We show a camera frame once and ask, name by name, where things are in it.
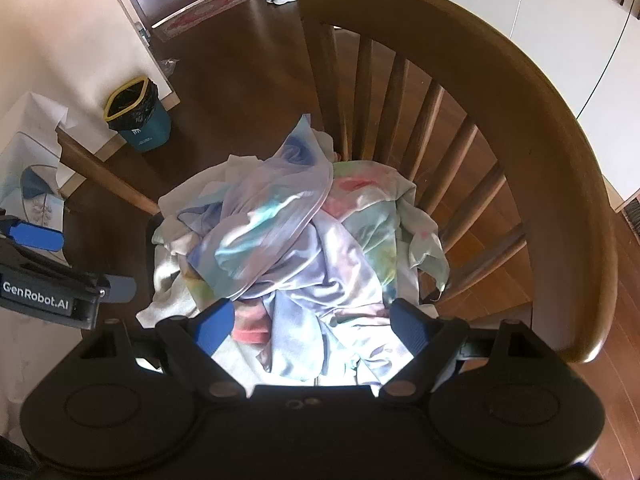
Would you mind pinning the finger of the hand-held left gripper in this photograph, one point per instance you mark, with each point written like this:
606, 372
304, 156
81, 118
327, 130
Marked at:
37, 235
120, 288

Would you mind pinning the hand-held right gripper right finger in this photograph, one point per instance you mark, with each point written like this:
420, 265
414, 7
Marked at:
407, 329

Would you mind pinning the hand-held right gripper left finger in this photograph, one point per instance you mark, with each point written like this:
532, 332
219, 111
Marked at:
215, 326

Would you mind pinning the pale lavender tie-dye shirt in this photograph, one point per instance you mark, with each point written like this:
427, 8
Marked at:
320, 285

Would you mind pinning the lavender blue swirl tie-dye shirt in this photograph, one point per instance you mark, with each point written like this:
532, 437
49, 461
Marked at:
260, 225

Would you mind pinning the white cream garment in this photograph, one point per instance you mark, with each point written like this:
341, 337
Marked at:
170, 280

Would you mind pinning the white blue printed tablecloth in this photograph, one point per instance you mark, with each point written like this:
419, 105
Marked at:
30, 150

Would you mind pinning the pink green tie-dye shirt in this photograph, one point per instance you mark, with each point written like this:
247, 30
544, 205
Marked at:
370, 210

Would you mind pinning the teal trash bin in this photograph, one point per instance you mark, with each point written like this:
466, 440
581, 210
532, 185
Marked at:
145, 125

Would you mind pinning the small clear plastic bag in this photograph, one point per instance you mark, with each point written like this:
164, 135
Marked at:
170, 66

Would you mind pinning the dark floor grille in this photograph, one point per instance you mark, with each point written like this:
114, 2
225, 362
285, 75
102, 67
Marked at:
633, 216

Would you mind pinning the wooden spindle-back chair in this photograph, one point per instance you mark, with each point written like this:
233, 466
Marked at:
500, 85

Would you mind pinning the patterned red rug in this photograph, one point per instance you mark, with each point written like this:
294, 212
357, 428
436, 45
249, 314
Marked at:
200, 12

